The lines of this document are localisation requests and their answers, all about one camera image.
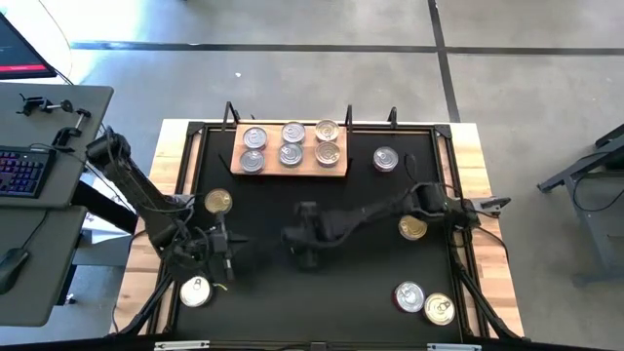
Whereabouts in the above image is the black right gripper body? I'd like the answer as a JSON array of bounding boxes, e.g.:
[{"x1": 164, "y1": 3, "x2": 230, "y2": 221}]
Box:
[{"x1": 292, "y1": 202, "x2": 345, "y2": 272}]

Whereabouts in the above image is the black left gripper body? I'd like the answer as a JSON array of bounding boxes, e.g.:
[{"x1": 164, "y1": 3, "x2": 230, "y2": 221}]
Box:
[{"x1": 209, "y1": 213, "x2": 235, "y2": 282}]

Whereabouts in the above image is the red label tuna can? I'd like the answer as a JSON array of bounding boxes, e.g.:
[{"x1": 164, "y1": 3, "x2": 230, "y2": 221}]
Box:
[
  {"x1": 242, "y1": 125, "x2": 269, "y2": 151},
  {"x1": 372, "y1": 145, "x2": 400, "y2": 173},
  {"x1": 178, "y1": 275, "x2": 214, "y2": 309},
  {"x1": 239, "y1": 148, "x2": 266, "y2": 176}
]

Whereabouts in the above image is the blue label fish can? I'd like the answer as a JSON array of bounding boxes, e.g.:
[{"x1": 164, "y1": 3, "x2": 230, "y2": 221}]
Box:
[
  {"x1": 314, "y1": 118, "x2": 341, "y2": 143},
  {"x1": 422, "y1": 292, "x2": 456, "y2": 327},
  {"x1": 314, "y1": 140, "x2": 342, "y2": 168}
]

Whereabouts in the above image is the red can silver lid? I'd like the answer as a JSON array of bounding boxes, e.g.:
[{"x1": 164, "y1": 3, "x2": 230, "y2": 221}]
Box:
[{"x1": 393, "y1": 280, "x2": 427, "y2": 314}]

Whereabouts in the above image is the black table mat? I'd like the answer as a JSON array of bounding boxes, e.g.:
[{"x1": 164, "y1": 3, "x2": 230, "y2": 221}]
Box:
[{"x1": 175, "y1": 127, "x2": 464, "y2": 342}]

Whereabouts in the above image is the black desk clamp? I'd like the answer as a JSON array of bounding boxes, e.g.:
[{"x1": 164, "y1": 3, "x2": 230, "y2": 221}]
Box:
[
  {"x1": 17, "y1": 94, "x2": 74, "y2": 117},
  {"x1": 52, "y1": 107, "x2": 93, "y2": 147}
]

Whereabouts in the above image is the backlit keyboard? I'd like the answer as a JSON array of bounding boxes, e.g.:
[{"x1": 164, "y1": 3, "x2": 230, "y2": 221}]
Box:
[{"x1": 0, "y1": 145, "x2": 57, "y2": 199}]

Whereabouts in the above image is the black computer mouse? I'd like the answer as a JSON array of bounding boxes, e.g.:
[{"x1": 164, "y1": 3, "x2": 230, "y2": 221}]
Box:
[{"x1": 0, "y1": 247, "x2": 30, "y2": 296}]

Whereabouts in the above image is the grey desk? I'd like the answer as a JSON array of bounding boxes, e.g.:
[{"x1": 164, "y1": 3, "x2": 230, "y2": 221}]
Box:
[{"x1": 0, "y1": 81, "x2": 116, "y2": 329}]

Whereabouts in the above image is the monitor with red bar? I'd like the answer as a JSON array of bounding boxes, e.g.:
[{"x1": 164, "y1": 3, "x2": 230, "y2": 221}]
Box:
[{"x1": 0, "y1": 12, "x2": 59, "y2": 81}]

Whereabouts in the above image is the black metal stand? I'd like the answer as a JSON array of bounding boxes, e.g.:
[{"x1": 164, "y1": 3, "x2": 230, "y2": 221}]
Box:
[{"x1": 537, "y1": 124, "x2": 624, "y2": 287}]

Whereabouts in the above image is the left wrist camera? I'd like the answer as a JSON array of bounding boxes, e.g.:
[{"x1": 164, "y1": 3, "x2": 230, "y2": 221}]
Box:
[{"x1": 197, "y1": 232, "x2": 218, "y2": 254}]

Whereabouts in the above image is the wooden shelf with black frame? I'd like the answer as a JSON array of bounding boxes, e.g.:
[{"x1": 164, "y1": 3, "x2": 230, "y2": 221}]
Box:
[{"x1": 219, "y1": 100, "x2": 354, "y2": 178}]

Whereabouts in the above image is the silver metal bracket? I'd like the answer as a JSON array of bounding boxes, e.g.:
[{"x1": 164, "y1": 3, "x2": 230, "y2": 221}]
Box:
[
  {"x1": 154, "y1": 340, "x2": 211, "y2": 351},
  {"x1": 427, "y1": 343, "x2": 483, "y2": 351}
]

